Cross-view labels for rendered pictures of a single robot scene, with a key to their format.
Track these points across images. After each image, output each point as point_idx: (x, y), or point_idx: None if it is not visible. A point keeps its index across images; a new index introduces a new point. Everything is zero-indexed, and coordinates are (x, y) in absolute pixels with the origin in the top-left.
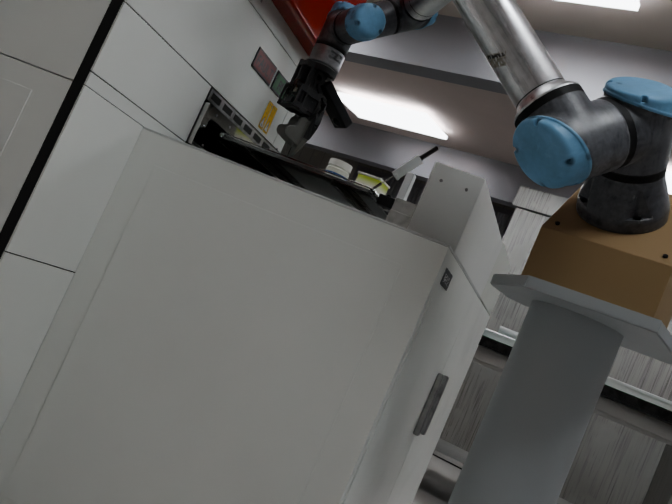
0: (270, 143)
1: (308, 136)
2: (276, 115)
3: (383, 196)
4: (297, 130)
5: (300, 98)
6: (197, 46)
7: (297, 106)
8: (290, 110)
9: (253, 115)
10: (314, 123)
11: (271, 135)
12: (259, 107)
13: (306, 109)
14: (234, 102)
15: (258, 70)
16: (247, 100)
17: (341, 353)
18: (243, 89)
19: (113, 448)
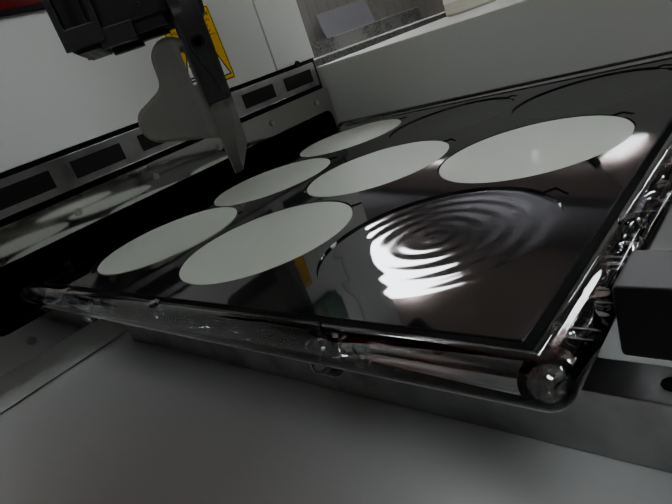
0: (269, 73)
1: (218, 87)
2: (219, 18)
3: (655, 303)
4: (177, 99)
5: (73, 8)
6: None
7: (87, 45)
8: (129, 48)
9: (144, 94)
10: (186, 39)
11: (252, 61)
12: (141, 62)
13: (126, 20)
14: (30, 148)
15: (9, 6)
16: (75, 95)
17: None
18: (20, 94)
19: None
